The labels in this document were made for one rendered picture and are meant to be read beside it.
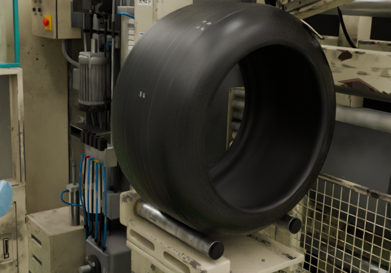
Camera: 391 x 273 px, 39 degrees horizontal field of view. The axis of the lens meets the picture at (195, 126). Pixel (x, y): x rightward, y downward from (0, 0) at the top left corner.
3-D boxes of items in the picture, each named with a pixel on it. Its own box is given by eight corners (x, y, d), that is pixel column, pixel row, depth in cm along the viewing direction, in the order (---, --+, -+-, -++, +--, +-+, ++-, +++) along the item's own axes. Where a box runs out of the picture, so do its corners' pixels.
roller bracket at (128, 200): (118, 224, 160) (119, 192, 158) (223, 198, 184) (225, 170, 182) (124, 227, 157) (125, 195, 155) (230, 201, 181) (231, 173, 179)
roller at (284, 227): (209, 198, 177) (210, 184, 176) (220, 195, 179) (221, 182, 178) (290, 236, 150) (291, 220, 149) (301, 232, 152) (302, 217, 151)
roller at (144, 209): (134, 215, 160) (134, 201, 159) (147, 212, 162) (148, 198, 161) (210, 262, 133) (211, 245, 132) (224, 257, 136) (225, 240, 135)
